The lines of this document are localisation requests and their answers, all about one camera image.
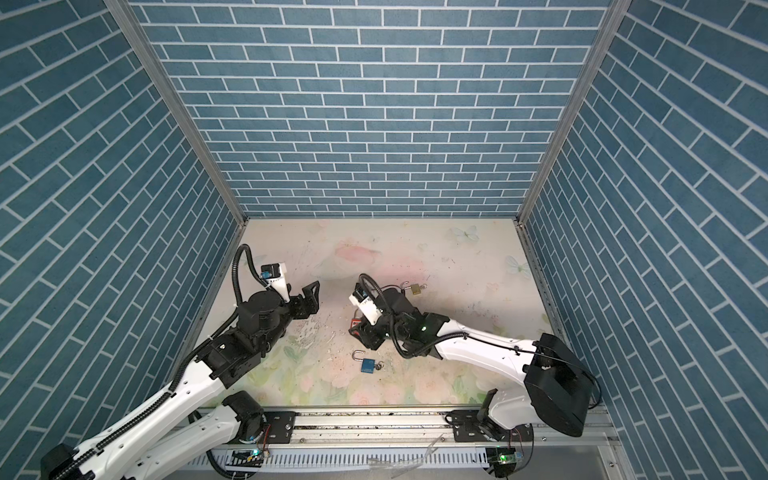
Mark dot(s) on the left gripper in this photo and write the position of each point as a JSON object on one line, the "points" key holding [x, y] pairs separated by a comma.
{"points": [[304, 311]]}

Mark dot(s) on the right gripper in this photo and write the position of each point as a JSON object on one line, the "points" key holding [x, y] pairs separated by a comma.
{"points": [[367, 334]]}

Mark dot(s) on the blue padlock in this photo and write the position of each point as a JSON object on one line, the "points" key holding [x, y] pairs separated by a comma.
{"points": [[367, 365]]}

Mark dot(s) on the brass padlock shackle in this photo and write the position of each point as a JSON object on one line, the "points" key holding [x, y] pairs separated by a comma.
{"points": [[413, 288]]}

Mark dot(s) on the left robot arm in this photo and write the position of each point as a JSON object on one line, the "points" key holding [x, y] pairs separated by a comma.
{"points": [[163, 433]]}

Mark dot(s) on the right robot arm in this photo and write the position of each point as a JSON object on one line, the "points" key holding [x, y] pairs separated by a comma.
{"points": [[559, 389]]}

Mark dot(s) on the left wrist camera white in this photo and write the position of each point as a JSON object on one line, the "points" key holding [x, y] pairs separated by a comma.
{"points": [[275, 276]]}

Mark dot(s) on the left corner aluminium post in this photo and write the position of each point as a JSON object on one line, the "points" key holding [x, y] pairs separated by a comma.
{"points": [[129, 25]]}

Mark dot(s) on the corner aluminium post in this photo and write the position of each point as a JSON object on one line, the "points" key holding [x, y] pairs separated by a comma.
{"points": [[596, 55], [129, 25]]}

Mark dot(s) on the aluminium rail base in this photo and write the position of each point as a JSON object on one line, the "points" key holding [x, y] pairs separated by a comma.
{"points": [[399, 440]]}

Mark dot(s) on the right corner aluminium post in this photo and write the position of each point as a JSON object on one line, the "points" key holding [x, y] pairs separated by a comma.
{"points": [[596, 55]]}

